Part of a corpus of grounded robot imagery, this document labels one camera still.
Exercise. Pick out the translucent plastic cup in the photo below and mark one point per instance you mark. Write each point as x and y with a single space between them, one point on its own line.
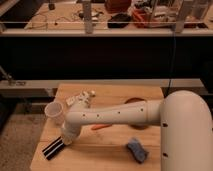
54 111

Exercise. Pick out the red container top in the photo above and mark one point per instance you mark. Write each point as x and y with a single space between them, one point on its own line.
115 6

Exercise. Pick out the orange toy carrot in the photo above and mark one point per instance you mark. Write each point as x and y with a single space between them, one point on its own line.
100 126

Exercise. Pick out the black striped eraser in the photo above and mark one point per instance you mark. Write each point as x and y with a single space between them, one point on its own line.
53 148

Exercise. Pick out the red box on bench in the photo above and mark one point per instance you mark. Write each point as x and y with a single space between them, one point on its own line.
142 20

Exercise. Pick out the black bowl on bench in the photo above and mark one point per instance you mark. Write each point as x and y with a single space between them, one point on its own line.
119 20

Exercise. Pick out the white tube with cap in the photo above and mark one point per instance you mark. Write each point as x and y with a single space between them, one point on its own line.
84 96

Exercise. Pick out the grey metal post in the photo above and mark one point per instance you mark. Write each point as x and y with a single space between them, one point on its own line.
182 14
87 11

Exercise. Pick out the grey metal post right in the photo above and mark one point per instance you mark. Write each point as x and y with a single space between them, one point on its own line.
182 14

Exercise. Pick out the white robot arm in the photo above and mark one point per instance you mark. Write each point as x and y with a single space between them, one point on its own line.
184 117

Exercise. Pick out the blue grey sponge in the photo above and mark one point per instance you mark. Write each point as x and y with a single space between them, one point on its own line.
137 150

